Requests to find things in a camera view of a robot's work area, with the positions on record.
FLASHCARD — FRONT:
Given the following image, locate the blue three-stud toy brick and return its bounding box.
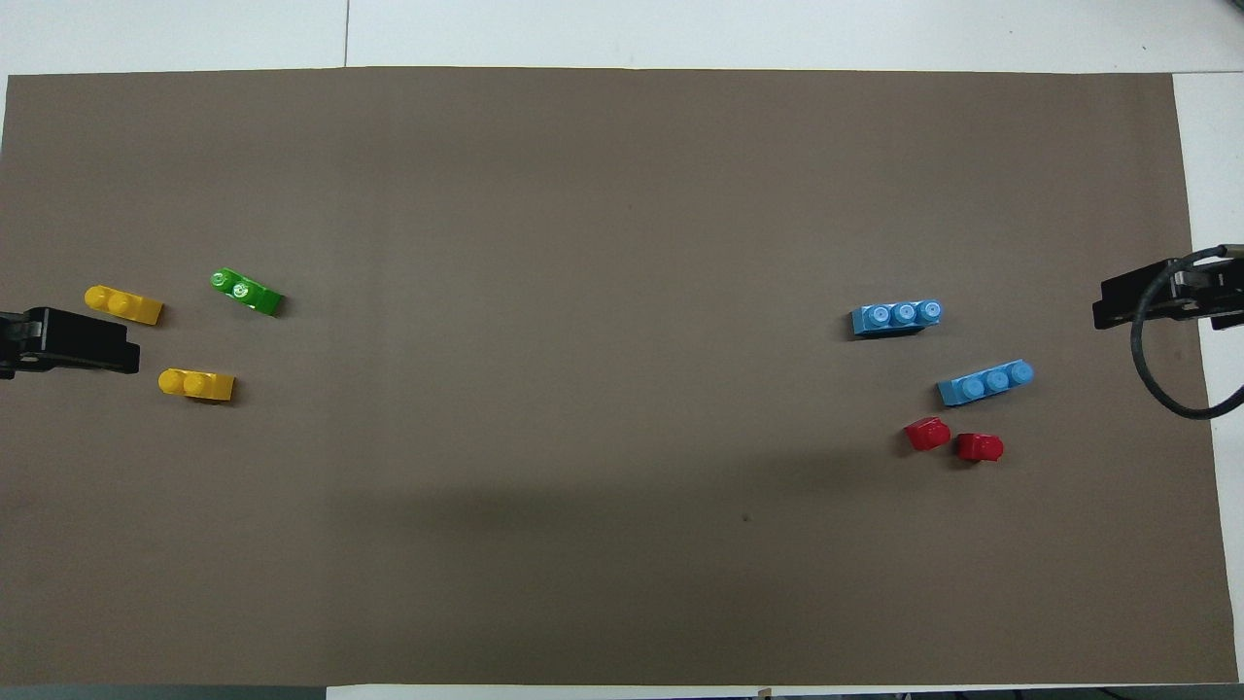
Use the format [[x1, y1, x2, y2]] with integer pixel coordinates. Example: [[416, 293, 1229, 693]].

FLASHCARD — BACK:
[[849, 298, 946, 340], [936, 359, 1036, 408]]

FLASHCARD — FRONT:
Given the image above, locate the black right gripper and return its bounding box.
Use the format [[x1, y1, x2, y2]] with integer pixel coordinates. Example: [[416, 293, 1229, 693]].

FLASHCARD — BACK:
[[1092, 255, 1244, 332]]

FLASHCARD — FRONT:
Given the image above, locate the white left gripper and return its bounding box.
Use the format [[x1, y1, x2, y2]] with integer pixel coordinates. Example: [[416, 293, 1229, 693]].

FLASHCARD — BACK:
[[0, 307, 141, 380]]

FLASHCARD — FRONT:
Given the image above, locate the yellow two-stud toy brick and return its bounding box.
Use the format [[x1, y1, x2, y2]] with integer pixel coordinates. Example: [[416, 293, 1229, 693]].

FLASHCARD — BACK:
[[84, 284, 164, 327], [157, 367, 237, 403]]

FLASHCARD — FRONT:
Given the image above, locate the brown paper table mat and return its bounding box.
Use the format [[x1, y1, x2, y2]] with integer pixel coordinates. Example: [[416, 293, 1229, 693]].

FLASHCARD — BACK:
[[0, 66, 1240, 687]]

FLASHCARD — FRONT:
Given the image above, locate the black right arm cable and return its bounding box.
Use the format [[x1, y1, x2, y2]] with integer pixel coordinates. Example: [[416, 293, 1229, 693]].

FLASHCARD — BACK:
[[1130, 245, 1244, 421]]

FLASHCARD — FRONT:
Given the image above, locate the green two-stud toy brick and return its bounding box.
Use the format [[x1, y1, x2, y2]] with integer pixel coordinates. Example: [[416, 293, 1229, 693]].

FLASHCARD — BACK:
[[209, 266, 285, 318]]

